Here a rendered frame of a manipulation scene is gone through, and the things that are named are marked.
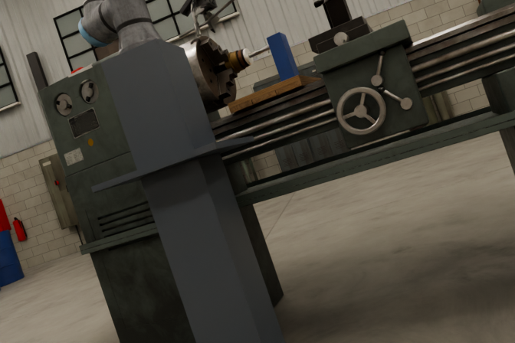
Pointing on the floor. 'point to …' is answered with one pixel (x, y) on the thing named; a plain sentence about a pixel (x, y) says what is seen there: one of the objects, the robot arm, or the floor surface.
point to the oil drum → (8, 260)
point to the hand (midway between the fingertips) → (204, 29)
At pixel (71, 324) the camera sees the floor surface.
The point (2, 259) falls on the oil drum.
